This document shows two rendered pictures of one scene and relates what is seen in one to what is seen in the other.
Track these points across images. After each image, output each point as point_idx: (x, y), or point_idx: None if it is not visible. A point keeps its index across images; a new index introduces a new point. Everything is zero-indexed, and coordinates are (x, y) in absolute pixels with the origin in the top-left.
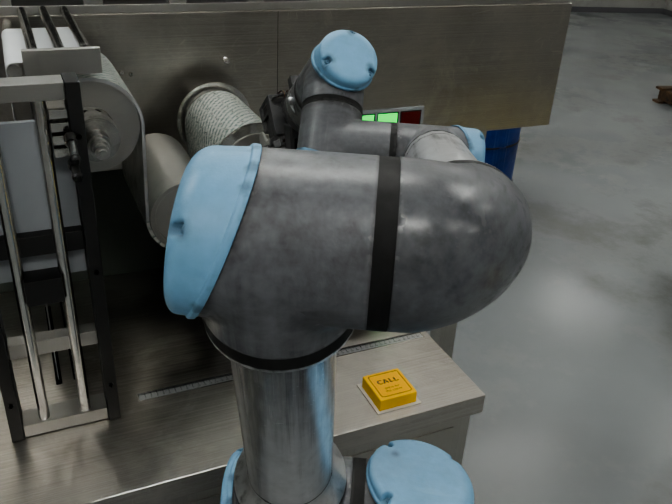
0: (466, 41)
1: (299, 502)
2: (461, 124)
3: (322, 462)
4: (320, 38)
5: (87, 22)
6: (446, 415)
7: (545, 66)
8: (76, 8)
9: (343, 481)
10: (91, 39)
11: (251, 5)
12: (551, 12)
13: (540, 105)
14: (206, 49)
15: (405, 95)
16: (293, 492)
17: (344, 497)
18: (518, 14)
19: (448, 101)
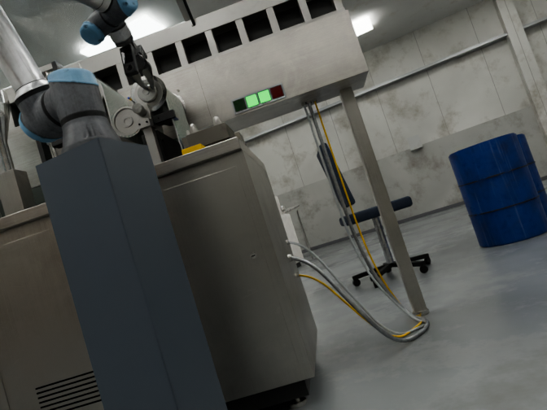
0: (292, 46)
1: (19, 84)
2: (309, 85)
3: (16, 60)
4: (216, 69)
5: (124, 93)
6: (216, 150)
7: (347, 42)
8: (120, 89)
9: (43, 83)
10: (126, 98)
11: (183, 67)
12: (336, 17)
13: (356, 62)
14: (169, 89)
15: (269, 80)
16: (12, 76)
17: (45, 90)
18: (316, 25)
19: (295, 76)
